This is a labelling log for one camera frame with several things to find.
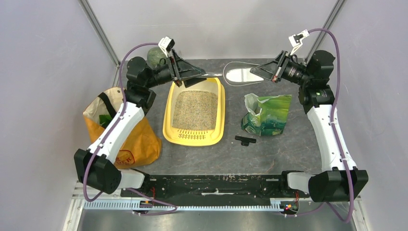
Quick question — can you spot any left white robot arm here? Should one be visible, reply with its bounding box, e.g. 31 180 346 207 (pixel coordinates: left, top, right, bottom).
74 50 207 197

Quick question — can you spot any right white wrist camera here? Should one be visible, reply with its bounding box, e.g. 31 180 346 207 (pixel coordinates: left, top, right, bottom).
288 29 309 55

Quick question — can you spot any grey metal scoop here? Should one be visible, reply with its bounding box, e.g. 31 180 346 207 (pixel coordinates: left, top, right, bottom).
199 61 264 87

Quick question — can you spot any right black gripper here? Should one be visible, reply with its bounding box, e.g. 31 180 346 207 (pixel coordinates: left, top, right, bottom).
251 50 313 86

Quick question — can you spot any yellow litter box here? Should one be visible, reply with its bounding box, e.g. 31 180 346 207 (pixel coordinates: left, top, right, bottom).
163 78 226 147

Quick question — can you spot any green litter bag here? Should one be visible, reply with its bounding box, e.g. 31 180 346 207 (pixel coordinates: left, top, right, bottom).
241 93 292 136

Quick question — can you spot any green round ball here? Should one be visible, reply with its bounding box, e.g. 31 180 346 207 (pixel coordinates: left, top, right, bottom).
147 47 167 68

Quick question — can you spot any black bag clip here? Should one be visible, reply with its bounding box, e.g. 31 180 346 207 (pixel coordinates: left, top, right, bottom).
235 136 256 147

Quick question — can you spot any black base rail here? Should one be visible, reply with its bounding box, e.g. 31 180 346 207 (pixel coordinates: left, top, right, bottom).
139 174 309 206

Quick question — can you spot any orange shopping bag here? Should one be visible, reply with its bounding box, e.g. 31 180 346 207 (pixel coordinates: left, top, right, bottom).
83 97 162 169

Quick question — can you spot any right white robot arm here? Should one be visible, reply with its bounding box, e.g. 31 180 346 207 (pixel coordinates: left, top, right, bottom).
250 50 369 203

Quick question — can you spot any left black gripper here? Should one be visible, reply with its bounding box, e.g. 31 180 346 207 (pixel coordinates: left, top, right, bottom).
144 48 206 89

